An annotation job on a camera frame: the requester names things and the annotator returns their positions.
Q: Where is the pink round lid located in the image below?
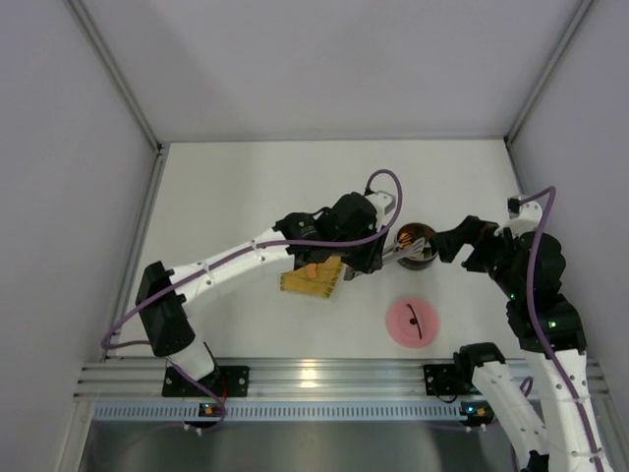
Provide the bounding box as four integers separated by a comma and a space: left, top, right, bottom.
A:
385, 297, 439, 349

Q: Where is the black base bracket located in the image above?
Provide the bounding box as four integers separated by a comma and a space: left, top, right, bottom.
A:
423, 363, 473, 397
161, 366, 250, 398

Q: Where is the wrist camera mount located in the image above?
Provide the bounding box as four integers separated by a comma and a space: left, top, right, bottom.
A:
493, 197, 543, 238
365, 191, 397, 218

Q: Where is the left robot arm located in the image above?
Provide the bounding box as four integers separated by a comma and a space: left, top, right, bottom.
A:
136, 191, 396, 385

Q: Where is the left black base bracket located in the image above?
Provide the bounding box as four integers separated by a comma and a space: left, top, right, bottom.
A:
161, 366, 250, 398

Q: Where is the green bamboo tray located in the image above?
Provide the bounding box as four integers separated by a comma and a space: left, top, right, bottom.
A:
280, 256, 344, 299

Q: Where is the slotted cable duct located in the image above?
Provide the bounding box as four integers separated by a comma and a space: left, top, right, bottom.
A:
92, 400, 471, 422

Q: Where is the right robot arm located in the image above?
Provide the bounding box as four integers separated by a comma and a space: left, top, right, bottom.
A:
430, 216, 612, 471

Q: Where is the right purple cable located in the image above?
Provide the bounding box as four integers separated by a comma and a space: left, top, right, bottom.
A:
510, 185, 610, 472

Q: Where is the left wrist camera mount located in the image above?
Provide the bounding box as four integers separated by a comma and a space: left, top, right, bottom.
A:
365, 191, 397, 218

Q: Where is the steel lunch box bowl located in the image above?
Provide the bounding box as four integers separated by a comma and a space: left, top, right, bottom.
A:
397, 222, 437, 271

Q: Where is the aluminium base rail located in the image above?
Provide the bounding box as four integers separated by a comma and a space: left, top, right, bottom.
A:
73, 357, 610, 400

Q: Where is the orange flower cookie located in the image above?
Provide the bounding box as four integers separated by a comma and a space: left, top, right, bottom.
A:
397, 227, 423, 248

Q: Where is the right black base bracket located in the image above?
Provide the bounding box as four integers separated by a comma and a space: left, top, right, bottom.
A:
423, 363, 473, 397

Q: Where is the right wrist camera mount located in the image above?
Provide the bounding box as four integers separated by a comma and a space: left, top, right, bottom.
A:
493, 197, 543, 238

